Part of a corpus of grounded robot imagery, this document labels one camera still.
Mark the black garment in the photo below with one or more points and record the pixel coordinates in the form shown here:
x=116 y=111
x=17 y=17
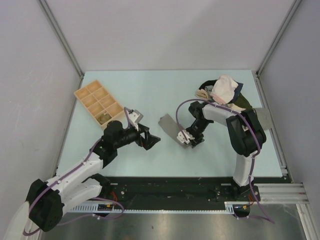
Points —
x=207 y=83

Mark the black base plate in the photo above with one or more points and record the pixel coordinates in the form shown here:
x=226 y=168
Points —
x=212 y=188

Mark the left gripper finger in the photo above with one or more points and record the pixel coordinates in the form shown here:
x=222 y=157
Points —
x=150 y=140
x=143 y=130

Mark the grey underwear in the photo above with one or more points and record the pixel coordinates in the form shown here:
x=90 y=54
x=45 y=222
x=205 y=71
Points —
x=170 y=127

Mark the cream beige garment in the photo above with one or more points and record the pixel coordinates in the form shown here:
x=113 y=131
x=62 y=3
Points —
x=235 y=107

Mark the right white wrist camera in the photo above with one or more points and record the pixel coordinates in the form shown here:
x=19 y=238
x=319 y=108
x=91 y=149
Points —
x=184 y=137

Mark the grey garment at table edge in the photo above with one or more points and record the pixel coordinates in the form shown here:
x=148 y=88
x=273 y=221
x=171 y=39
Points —
x=264 y=117

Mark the dark olive garment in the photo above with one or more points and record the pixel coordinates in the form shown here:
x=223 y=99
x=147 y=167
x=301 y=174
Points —
x=242 y=102

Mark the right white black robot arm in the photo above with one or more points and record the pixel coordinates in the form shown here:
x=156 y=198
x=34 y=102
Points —
x=245 y=133

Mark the navy blue garment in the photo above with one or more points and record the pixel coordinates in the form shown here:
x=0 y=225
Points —
x=239 y=87

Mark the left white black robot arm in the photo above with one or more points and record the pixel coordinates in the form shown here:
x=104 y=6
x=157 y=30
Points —
x=50 y=200

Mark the pink white garment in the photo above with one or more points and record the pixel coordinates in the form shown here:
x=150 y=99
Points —
x=223 y=90

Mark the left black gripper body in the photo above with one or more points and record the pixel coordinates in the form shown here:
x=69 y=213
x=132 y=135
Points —
x=134 y=136

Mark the wooden compartment tray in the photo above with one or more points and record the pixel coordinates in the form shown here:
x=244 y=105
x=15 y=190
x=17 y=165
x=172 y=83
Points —
x=97 y=100

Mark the olive rolled garment in tray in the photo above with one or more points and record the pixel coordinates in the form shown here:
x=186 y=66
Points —
x=103 y=118

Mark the white slotted cable duct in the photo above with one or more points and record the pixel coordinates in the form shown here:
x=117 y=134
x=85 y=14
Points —
x=107 y=208

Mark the beige rolled garment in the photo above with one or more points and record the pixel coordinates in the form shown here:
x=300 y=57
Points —
x=202 y=94

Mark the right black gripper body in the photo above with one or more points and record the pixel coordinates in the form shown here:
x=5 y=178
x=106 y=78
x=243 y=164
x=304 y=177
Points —
x=197 y=131

